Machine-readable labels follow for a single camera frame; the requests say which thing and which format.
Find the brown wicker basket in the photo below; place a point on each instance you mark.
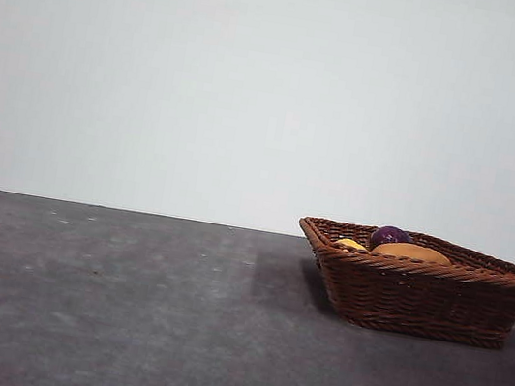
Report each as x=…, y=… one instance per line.
x=417, y=297

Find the yellow corn cob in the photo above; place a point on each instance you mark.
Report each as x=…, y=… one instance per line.
x=350, y=244

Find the brown potato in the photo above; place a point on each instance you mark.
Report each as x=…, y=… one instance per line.
x=412, y=253

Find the purple onion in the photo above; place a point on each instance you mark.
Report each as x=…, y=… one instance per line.
x=388, y=235

